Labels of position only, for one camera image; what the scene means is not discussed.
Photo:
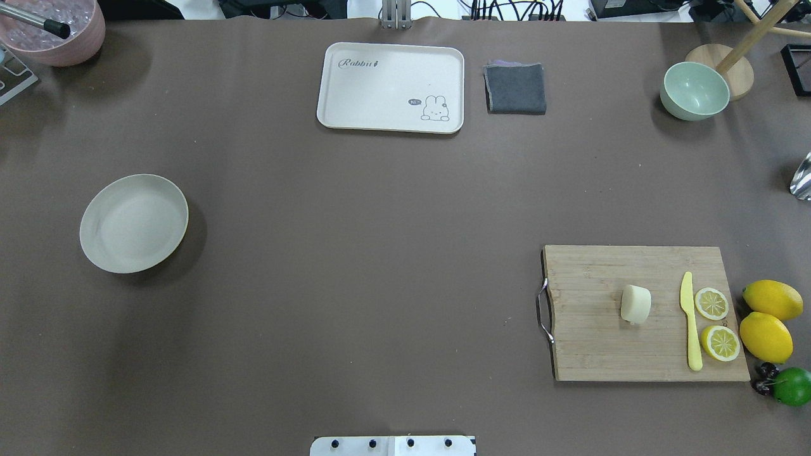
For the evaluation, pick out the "cream rabbit tray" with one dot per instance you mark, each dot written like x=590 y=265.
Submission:
x=392 y=87

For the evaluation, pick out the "white steamed bun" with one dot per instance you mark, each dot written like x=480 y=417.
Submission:
x=635 y=304

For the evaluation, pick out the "black tray at edge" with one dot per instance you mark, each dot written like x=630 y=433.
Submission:
x=796 y=59

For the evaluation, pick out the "dark grey folded cloth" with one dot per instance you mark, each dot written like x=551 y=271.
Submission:
x=514 y=87

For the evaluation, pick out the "bamboo cutting board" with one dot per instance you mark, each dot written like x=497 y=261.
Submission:
x=593 y=342

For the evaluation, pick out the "beige round plate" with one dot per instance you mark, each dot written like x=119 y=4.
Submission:
x=134 y=223

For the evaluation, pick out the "upper lemon slice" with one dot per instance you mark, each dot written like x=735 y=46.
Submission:
x=711 y=304

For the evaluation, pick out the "lemon slice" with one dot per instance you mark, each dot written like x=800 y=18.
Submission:
x=720 y=343
x=711 y=304

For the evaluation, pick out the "mint green bowl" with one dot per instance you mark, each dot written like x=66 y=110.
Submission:
x=692 y=91

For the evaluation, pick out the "yellow plastic knife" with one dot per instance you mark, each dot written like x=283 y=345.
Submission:
x=693 y=349

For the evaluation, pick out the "lower lemon slice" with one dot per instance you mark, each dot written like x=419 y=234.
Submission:
x=720 y=343

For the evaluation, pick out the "wooden mug tree stand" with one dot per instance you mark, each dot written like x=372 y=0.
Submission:
x=731 y=63

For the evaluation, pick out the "upper whole lemon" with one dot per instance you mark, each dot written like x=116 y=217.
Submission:
x=774 y=298

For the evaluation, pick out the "whole lemon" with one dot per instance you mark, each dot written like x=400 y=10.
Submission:
x=774 y=298
x=766 y=337

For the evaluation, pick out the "lower whole lemon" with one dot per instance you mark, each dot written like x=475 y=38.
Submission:
x=766 y=337

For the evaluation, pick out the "dark cherries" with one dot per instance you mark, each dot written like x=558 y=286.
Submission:
x=765 y=375

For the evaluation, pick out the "silver metal scoop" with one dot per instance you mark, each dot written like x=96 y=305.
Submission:
x=799 y=186

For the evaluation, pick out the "metal scoop with black tip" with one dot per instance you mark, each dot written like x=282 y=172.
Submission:
x=59 y=29

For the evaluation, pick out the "green lime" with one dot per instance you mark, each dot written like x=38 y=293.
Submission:
x=792 y=387

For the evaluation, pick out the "aluminium frame post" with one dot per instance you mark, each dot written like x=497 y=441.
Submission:
x=396 y=14

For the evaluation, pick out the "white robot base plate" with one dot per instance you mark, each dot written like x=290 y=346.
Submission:
x=394 y=445

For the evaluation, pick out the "white wire cup rack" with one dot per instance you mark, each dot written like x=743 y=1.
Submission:
x=16 y=76

